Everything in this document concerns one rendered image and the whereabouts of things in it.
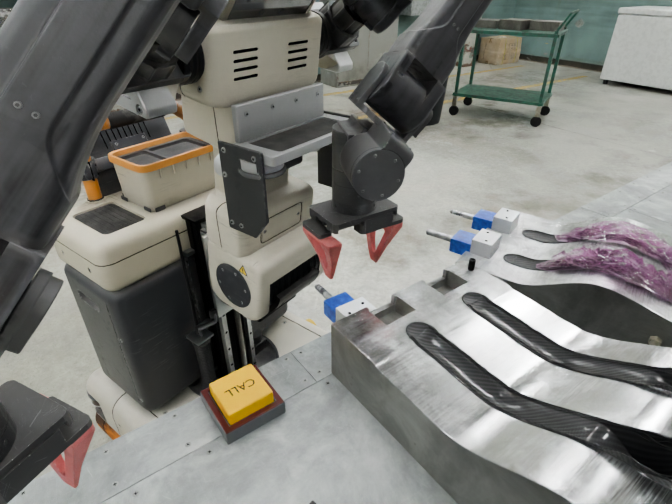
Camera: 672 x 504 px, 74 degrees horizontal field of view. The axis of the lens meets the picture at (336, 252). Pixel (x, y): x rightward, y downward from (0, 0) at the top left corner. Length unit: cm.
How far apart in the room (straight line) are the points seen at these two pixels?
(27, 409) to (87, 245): 69
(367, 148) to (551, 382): 33
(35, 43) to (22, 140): 4
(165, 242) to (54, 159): 86
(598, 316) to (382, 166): 44
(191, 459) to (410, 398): 26
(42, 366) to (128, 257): 111
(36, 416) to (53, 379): 163
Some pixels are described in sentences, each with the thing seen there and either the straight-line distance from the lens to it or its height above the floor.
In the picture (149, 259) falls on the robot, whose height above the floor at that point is 74.
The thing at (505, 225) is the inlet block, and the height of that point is 87.
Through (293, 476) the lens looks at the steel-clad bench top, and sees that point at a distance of 55.
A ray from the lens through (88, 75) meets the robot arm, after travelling 23.
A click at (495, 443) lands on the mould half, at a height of 90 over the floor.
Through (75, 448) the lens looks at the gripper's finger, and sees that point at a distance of 39.
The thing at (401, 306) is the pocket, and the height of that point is 88.
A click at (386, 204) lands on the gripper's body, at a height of 102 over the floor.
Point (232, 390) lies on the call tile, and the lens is 59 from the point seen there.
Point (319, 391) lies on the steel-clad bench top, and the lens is 62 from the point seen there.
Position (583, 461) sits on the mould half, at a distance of 46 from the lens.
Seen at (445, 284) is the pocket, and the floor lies 86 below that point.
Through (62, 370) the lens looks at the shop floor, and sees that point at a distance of 203.
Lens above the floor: 127
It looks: 32 degrees down
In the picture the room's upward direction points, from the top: straight up
